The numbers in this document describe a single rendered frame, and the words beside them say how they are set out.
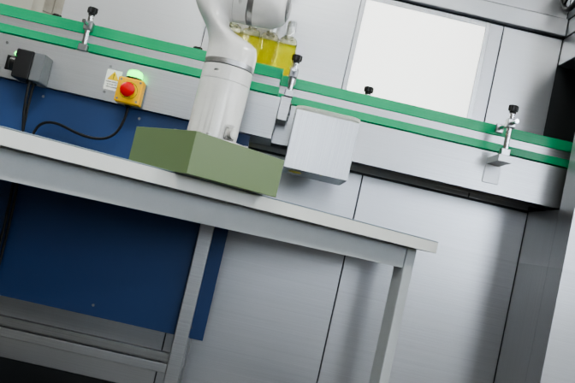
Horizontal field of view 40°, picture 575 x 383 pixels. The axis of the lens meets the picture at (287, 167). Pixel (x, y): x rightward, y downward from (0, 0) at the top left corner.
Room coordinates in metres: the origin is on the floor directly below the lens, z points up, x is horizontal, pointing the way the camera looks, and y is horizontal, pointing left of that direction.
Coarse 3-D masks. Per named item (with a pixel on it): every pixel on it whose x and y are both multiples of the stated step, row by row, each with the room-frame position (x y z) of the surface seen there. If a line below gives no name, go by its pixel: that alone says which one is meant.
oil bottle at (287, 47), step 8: (280, 40) 2.34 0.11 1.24; (288, 40) 2.34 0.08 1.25; (296, 40) 2.35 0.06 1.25; (280, 48) 2.34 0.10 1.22; (288, 48) 2.34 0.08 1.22; (280, 56) 2.34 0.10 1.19; (288, 56) 2.34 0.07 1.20; (280, 64) 2.34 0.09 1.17; (288, 64) 2.34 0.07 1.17; (288, 72) 2.34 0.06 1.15
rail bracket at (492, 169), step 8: (512, 104) 2.21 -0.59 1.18; (512, 112) 2.21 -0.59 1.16; (512, 120) 2.21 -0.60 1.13; (496, 128) 2.32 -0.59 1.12; (512, 128) 2.22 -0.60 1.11; (504, 144) 2.22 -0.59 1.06; (504, 152) 2.21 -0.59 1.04; (488, 160) 2.30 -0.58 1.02; (496, 160) 2.21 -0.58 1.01; (504, 160) 2.20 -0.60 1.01; (488, 168) 2.31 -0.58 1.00; (496, 168) 2.31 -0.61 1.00; (488, 176) 2.31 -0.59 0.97; (496, 176) 2.31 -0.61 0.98; (496, 184) 2.31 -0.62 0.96
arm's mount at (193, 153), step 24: (144, 144) 1.79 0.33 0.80; (168, 144) 1.72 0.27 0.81; (192, 144) 1.64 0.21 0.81; (216, 144) 1.68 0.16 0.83; (168, 168) 1.70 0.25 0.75; (192, 168) 1.65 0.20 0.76; (216, 168) 1.69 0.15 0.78; (240, 168) 1.73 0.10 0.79; (264, 168) 1.77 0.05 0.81; (264, 192) 1.78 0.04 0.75
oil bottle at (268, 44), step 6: (264, 36) 2.34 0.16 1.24; (270, 36) 2.34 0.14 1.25; (276, 36) 2.34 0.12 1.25; (264, 42) 2.34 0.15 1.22; (270, 42) 2.34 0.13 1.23; (276, 42) 2.34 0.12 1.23; (258, 48) 2.34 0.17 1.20; (264, 48) 2.34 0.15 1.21; (270, 48) 2.34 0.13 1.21; (276, 48) 2.34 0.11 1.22; (258, 54) 2.34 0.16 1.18; (264, 54) 2.34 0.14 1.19; (270, 54) 2.34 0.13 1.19; (258, 60) 2.34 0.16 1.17; (264, 60) 2.34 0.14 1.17; (270, 60) 2.34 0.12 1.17
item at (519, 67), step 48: (96, 0) 2.50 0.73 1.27; (144, 0) 2.51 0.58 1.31; (192, 0) 2.51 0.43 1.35; (432, 0) 2.50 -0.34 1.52; (480, 0) 2.50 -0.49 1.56; (528, 0) 2.52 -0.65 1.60; (528, 48) 2.52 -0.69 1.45; (480, 96) 2.52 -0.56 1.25; (528, 96) 2.52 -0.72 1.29; (288, 192) 2.51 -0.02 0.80; (336, 192) 2.52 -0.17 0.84; (384, 192) 2.52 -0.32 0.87; (432, 192) 2.52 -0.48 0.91; (480, 240) 2.52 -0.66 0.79
